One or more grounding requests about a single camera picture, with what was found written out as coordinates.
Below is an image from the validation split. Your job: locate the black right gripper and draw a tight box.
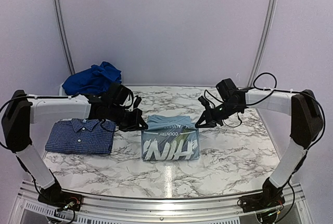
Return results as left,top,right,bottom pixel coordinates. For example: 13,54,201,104
196,100,242,127

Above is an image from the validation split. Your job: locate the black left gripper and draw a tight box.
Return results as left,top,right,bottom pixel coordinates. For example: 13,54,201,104
107,103,147,131

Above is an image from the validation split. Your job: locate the light blue garment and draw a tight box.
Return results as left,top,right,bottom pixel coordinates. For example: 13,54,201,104
141,115,200,161

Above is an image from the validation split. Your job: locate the blue checked shirt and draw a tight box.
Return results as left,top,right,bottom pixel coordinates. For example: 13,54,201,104
45,118,116,155

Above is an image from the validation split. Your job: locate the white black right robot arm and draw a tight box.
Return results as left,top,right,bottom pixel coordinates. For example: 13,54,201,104
195,78,326,208

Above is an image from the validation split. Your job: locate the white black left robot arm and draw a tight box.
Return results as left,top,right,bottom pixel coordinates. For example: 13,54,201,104
1,83,148,206

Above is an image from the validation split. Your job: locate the white plastic laundry basket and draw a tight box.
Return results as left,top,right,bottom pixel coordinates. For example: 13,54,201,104
59,84,67,96

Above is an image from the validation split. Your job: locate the royal blue garment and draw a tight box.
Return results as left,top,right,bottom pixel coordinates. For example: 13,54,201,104
62,61,122,95

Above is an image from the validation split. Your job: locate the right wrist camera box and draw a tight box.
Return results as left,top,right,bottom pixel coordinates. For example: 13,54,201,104
198,96,210,109

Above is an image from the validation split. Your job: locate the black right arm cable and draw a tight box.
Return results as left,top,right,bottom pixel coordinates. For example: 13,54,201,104
204,72,326,149

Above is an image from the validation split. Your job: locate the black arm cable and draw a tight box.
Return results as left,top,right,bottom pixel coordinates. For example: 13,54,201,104
0,88,136,152
204,72,326,149

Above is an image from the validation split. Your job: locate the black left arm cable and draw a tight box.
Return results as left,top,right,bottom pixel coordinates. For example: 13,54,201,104
0,88,136,152

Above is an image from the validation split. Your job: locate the aluminium front frame rail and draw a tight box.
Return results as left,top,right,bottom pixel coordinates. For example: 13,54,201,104
9,181,313,223

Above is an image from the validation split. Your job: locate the right aluminium corner post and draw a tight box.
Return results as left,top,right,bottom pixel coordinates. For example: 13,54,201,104
247,0,277,86

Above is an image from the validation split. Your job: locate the aluminium corner post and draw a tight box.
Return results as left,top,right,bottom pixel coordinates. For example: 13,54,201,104
53,0,75,75
247,0,277,86

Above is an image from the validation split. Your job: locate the left aluminium corner post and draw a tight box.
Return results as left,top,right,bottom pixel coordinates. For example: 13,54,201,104
53,0,75,75

